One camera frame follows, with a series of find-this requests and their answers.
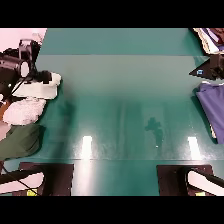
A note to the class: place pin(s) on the dark green garment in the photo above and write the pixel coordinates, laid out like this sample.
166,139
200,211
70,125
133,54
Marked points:
18,141

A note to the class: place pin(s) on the blue garment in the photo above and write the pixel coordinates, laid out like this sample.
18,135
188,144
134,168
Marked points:
213,106

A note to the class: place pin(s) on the white fluffy garment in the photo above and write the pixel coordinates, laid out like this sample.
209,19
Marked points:
24,110

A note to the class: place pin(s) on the white shirt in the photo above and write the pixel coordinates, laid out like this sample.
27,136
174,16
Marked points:
36,89

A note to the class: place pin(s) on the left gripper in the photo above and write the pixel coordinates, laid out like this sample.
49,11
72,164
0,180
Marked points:
44,77

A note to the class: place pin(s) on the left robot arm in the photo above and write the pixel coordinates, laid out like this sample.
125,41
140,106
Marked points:
10,65

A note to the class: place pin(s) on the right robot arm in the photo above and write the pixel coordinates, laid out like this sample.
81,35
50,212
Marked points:
218,65

